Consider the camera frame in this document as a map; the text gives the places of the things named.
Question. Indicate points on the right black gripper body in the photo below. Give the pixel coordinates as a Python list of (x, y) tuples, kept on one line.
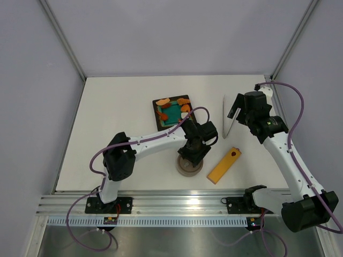
[(244, 116)]

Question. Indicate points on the orange curled shrimp food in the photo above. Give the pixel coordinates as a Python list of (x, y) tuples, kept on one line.
[(185, 108)]

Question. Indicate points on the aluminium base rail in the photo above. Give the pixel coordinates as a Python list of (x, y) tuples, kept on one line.
[(149, 203)]

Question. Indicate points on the white tofu cube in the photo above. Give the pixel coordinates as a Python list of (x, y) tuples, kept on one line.
[(184, 114)]

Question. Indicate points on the round grey tin lid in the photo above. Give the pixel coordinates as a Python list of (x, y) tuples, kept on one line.
[(187, 168)]

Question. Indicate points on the left aluminium frame post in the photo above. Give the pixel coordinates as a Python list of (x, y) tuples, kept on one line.
[(52, 19)]

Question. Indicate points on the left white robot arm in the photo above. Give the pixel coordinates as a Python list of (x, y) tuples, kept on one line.
[(189, 130)]

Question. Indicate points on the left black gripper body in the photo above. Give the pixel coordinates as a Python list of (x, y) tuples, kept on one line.
[(194, 155)]

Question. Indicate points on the aluminium frame post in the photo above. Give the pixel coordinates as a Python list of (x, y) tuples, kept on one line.
[(52, 19), (300, 28)]

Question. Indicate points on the right aluminium frame post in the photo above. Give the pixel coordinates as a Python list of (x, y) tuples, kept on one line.
[(300, 28)]

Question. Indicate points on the black square plate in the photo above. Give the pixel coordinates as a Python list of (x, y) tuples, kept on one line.
[(172, 109)]

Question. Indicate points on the orange flat food slice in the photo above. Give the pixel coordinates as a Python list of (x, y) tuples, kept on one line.
[(162, 102)]

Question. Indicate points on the red crab claw food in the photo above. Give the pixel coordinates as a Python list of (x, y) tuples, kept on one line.
[(162, 116)]

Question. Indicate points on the round metal lunch tin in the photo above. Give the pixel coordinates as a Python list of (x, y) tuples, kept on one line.
[(179, 167)]

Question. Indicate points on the slotted white cable duct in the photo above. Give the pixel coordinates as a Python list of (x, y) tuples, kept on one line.
[(160, 222)]

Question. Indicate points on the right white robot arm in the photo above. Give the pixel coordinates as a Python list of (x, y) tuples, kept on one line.
[(309, 203)]

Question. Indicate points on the yellow wooden block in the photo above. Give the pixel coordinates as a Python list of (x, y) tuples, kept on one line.
[(224, 165)]

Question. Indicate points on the metal serving tongs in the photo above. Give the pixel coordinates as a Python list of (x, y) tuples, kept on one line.
[(227, 123)]

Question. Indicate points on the fried chicken piece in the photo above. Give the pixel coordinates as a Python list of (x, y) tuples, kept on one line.
[(183, 101)]

